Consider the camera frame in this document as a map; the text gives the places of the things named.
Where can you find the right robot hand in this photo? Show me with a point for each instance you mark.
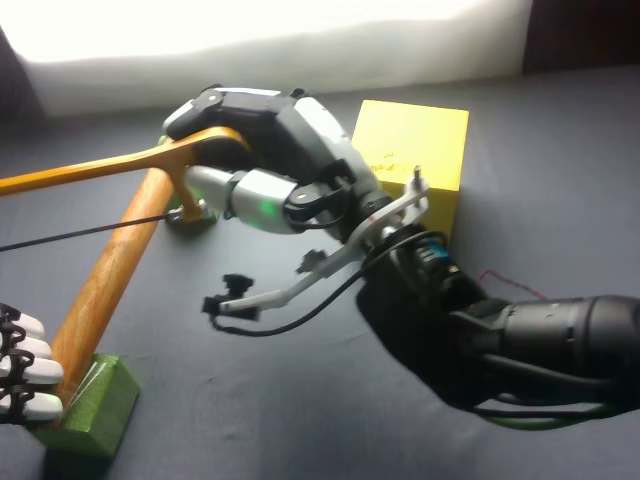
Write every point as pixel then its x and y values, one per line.
pixel 310 135

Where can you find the yellow hacksaw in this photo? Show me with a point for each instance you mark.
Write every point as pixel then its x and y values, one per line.
pixel 100 167

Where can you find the wooden dowel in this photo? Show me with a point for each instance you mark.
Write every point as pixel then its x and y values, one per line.
pixel 110 270

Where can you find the yellow block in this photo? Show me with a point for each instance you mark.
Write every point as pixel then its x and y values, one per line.
pixel 415 140

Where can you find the white board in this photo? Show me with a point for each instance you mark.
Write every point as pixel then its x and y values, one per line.
pixel 250 45

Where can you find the grey table cloth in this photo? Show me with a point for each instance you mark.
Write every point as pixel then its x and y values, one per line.
pixel 250 400

